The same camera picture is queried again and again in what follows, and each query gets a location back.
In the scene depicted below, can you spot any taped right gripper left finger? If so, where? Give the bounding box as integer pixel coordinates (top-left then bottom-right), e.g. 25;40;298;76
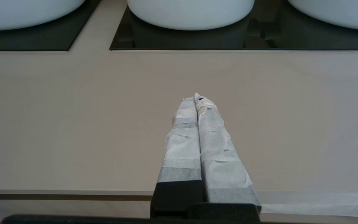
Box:
150;97;204;219

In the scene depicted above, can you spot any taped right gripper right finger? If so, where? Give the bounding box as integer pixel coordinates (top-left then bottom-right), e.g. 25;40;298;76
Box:
195;93;262;222

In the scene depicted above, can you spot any white pot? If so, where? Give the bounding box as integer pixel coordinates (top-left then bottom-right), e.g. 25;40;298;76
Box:
127;0;255;31
0;0;85;31
288;0;358;31

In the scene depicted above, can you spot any black glass cooktop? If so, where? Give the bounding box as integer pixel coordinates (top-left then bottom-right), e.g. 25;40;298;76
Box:
0;0;102;52
109;0;358;51

